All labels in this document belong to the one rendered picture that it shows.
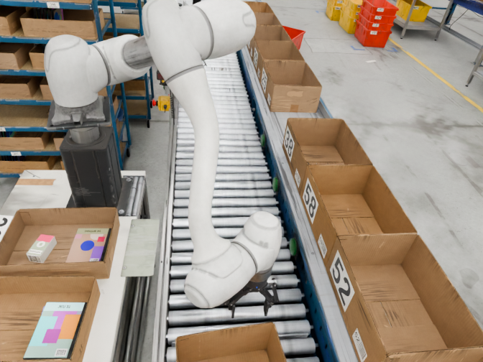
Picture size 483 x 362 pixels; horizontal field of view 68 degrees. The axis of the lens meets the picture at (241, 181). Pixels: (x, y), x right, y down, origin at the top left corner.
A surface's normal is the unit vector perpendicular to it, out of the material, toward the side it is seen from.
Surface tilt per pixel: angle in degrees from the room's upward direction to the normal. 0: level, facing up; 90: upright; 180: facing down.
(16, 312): 1
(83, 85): 91
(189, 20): 45
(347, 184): 89
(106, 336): 0
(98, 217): 89
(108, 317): 0
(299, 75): 90
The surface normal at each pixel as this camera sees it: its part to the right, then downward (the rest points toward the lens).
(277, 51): 0.11, 0.62
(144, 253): 0.08, -0.78
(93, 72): 0.76, 0.38
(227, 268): 0.55, -0.23
